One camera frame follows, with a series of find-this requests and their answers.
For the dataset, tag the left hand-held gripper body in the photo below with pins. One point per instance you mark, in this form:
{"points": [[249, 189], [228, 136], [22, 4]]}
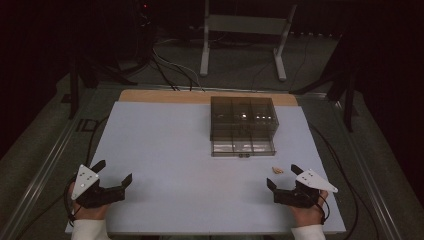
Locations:
{"points": [[100, 196]]}

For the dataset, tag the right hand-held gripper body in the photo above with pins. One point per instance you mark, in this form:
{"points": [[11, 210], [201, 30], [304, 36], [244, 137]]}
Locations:
{"points": [[296, 197]]}

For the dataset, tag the small beige piece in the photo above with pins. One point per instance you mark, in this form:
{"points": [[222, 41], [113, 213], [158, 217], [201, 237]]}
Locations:
{"points": [[277, 170]]}

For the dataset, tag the transparent grey drawer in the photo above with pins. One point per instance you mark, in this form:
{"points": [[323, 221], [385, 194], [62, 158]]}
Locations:
{"points": [[243, 146]]}

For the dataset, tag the transparent grey drawer cabinet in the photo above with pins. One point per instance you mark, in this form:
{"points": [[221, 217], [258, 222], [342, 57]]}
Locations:
{"points": [[243, 115]]}

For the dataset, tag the person's left hand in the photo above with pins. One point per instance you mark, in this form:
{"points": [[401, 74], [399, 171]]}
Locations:
{"points": [[88, 214]]}

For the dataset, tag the person's right hand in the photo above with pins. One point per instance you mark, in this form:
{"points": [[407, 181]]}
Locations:
{"points": [[306, 216]]}

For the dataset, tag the black metal stand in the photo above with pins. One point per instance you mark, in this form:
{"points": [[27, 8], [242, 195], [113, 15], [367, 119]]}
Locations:
{"points": [[340, 76], [90, 73]]}

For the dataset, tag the white metal stand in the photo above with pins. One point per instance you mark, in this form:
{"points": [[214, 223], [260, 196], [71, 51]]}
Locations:
{"points": [[245, 25]]}

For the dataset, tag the dark device with red light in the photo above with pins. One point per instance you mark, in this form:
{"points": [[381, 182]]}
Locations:
{"points": [[144, 15]]}

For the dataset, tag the aluminium rail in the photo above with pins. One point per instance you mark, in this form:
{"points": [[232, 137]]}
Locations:
{"points": [[366, 173], [38, 186]]}

